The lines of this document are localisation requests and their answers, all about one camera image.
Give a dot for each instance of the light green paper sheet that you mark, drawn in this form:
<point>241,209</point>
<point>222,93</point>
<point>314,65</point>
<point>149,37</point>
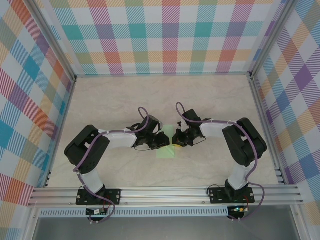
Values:
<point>165,153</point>

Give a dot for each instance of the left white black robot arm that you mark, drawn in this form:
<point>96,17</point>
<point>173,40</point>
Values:
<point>87,155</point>

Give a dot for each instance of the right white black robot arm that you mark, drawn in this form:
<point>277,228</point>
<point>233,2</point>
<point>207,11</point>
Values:
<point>240,145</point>

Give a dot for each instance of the grey metal sheet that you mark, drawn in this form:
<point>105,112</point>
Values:
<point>162,228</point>

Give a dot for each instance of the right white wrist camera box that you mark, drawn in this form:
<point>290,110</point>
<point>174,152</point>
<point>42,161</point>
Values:
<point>183,125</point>

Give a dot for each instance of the long aluminium mounting rail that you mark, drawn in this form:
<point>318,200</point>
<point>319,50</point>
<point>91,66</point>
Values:
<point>162,196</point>

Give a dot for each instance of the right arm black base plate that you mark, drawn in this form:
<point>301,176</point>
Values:
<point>217,196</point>

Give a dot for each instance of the thin aluminium cross rail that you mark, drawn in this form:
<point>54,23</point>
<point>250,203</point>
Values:
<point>162,74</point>

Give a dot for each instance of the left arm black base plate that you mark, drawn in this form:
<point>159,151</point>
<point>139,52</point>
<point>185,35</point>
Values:
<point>115,196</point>

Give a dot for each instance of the aluminium side rail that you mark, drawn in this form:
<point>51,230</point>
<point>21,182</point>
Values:
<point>267,130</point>
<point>60,130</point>

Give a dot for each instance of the aluminium frame post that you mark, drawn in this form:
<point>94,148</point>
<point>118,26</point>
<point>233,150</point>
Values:
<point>56,45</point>
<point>272,37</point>

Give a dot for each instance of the aluminium frame leg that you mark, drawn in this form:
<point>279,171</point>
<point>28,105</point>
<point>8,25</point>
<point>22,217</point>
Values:
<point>300,225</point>
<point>31,225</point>

